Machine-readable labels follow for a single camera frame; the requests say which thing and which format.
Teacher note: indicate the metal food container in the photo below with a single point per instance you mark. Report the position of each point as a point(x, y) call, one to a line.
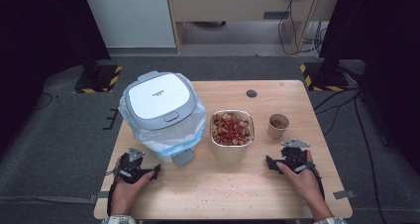
point(229, 153)

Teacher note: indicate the person's left hand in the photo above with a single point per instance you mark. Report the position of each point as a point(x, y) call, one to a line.
point(124, 194)

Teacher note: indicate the dark curtain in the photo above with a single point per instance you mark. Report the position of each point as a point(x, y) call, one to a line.
point(43, 35)
point(383, 35)

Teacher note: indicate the person's right hand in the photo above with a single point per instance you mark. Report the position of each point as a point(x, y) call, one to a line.
point(305, 182)

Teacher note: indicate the person's left patterned sleeve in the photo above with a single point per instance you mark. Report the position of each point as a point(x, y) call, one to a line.
point(119, 220)

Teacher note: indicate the black stand with striped base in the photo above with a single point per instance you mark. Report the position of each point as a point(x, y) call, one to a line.
point(327, 78)
point(99, 80)

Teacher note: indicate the food scraps in cup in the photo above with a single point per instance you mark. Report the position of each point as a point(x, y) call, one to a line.
point(278, 123)

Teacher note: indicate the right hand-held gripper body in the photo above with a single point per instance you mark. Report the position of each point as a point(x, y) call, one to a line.
point(294, 156)

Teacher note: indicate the sliced food with red chili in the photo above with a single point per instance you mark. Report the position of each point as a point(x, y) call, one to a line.
point(231, 128)

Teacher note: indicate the white bin with blue bag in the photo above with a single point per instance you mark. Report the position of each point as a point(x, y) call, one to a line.
point(185, 134)

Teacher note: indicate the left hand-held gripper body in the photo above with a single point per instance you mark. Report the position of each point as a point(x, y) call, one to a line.
point(132, 169)

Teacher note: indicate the wooden desk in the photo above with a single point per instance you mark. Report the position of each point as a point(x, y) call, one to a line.
point(231, 6)

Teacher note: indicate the grey table grommet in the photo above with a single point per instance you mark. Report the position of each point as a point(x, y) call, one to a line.
point(251, 93)

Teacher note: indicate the brown paper cup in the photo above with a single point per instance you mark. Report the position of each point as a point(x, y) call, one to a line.
point(275, 133)

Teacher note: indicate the white cabinet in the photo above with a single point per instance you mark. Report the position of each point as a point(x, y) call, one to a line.
point(132, 16)

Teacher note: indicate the grey tape strip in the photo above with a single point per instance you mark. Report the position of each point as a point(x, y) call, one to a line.
point(99, 195)
point(344, 194)

